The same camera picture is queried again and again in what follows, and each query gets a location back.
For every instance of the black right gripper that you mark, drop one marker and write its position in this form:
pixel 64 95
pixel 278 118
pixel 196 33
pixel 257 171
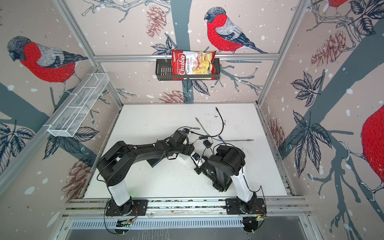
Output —
pixel 197 171

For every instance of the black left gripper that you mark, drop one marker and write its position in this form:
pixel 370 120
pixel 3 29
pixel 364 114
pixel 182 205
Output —
pixel 190 148

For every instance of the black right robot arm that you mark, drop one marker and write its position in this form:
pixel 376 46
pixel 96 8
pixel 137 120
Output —
pixel 225 167

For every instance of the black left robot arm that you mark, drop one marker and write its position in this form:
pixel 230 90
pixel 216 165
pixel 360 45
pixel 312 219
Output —
pixel 115 164

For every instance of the red cassava chips bag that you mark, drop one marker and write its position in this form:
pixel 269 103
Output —
pixel 193 63

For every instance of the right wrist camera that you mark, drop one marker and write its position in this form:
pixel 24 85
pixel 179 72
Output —
pixel 197 159

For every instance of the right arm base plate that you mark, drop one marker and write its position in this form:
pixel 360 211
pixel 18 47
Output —
pixel 253 207

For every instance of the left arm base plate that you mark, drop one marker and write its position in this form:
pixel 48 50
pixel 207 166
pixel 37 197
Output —
pixel 130 208

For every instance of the black wall basket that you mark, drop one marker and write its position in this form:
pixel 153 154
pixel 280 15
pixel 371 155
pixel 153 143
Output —
pixel 164 72

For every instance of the white wire mesh shelf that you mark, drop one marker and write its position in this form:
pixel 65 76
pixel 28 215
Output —
pixel 72 116

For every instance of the aluminium mounting rail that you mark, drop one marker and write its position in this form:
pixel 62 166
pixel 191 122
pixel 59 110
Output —
pixel 188 207

